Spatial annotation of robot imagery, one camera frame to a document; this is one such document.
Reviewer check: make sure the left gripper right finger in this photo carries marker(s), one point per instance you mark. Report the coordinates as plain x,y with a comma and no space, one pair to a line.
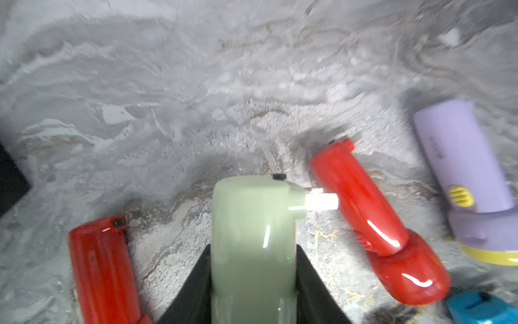
315,305

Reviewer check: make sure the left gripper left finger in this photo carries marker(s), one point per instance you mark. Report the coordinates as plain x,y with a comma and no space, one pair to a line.
193,302

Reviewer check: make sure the red flashlight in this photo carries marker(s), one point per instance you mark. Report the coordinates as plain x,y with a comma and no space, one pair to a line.
404,263
103,272

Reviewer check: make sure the green flashlight back row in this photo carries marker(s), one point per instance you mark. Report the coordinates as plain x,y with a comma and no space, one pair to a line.
253,251

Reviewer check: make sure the blue flashlight front right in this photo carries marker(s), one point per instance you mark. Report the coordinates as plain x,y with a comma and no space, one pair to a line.
473,307

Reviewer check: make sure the purple flashlight back right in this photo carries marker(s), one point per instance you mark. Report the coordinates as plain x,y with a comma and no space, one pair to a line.
483,211

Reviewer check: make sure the small black box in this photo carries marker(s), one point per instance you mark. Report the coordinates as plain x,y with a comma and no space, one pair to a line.
14,184

